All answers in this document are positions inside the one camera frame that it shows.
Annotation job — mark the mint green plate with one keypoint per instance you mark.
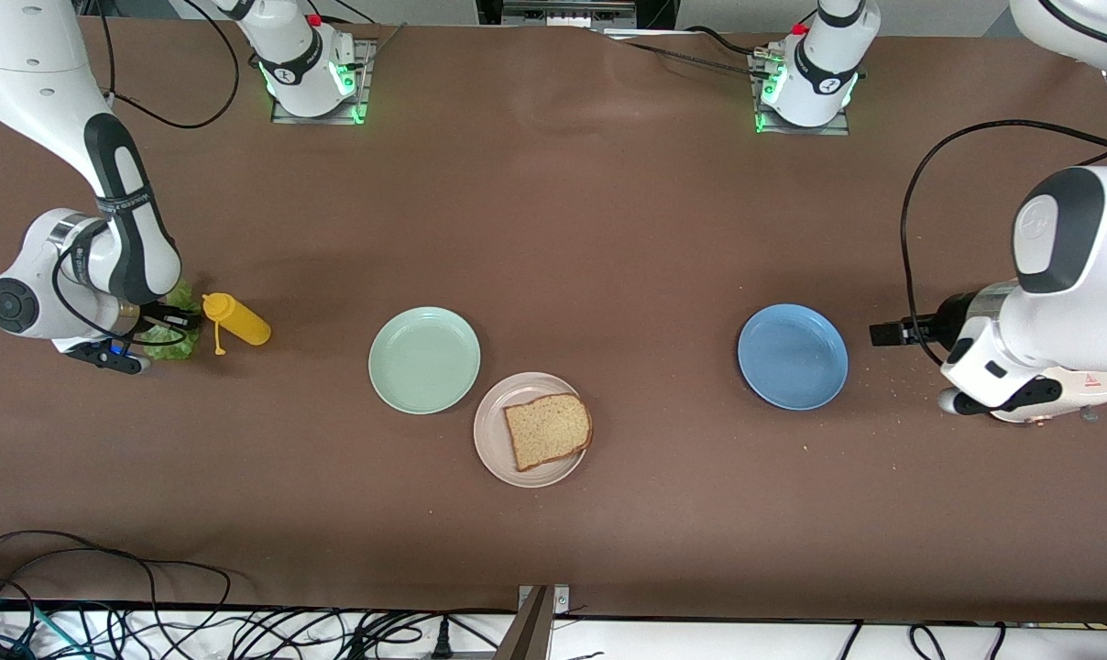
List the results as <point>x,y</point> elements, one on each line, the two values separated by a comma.
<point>423,360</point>

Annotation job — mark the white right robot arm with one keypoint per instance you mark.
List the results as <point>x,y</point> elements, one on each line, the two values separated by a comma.
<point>22,55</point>

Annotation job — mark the toasted bread slice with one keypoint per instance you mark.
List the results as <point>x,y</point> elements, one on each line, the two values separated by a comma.
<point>546,431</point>

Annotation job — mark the silver mounting bracket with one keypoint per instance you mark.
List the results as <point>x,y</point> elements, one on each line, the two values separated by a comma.
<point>561,598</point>

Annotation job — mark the white toaster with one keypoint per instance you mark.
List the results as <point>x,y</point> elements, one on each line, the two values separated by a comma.
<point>1099,392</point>

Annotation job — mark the brown table mat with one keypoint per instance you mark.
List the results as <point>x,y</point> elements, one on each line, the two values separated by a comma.
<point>553,229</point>

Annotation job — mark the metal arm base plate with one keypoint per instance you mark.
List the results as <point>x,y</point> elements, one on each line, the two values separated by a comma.
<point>842,126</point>
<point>363,92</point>

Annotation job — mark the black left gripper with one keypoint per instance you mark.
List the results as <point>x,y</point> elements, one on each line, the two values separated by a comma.
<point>946,323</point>

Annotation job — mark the beige plate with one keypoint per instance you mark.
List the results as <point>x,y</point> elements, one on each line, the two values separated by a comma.
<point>494,449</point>

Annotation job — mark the yellow squeeze bottle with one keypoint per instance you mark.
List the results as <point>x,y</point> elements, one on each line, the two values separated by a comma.
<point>242,323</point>

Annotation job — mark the aluminium profile bar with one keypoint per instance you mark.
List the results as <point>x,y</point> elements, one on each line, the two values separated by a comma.
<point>526,632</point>

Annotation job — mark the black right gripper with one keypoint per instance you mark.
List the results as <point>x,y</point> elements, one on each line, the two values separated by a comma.
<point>157,320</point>

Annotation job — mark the black power plug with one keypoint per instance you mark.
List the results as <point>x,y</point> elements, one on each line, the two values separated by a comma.
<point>442,642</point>

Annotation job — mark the green lettuce leaf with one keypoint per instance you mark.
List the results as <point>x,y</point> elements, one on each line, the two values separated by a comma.
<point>173,348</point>

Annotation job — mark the blue plate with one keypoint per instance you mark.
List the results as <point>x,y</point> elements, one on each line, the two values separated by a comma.
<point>792,357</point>

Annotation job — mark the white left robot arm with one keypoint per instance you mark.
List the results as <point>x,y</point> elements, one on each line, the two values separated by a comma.
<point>1103,302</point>

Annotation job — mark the grey control box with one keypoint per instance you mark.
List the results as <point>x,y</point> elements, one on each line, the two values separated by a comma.
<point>567,14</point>

